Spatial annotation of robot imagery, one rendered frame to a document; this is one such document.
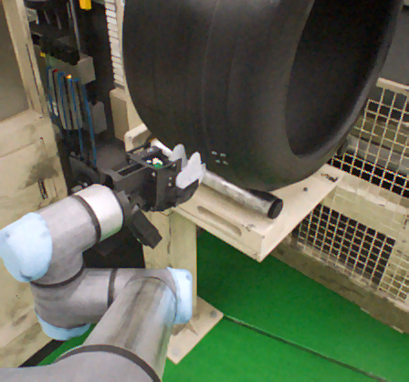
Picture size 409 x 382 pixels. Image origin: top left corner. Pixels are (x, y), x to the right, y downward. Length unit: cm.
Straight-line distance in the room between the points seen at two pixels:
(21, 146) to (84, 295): 68
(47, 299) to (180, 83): 35
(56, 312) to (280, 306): 132
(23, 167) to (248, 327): 102
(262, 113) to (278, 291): 133
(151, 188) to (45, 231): 18
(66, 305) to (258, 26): 44
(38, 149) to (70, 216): 68
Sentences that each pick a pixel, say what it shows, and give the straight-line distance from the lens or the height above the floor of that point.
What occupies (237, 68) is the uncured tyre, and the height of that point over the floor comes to 123.
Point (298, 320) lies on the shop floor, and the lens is 185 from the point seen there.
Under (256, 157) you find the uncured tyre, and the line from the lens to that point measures 72.
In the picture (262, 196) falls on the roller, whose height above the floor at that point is 92.
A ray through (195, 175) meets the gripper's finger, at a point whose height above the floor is 103.
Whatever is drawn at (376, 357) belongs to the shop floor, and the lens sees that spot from 183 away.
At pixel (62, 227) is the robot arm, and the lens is 59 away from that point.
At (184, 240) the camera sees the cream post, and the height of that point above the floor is 47.
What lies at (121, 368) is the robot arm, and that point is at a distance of 31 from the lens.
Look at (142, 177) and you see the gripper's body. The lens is 66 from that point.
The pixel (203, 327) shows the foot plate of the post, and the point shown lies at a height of 1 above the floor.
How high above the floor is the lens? 149
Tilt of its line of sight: 39 degrees down
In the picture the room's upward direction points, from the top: straight up
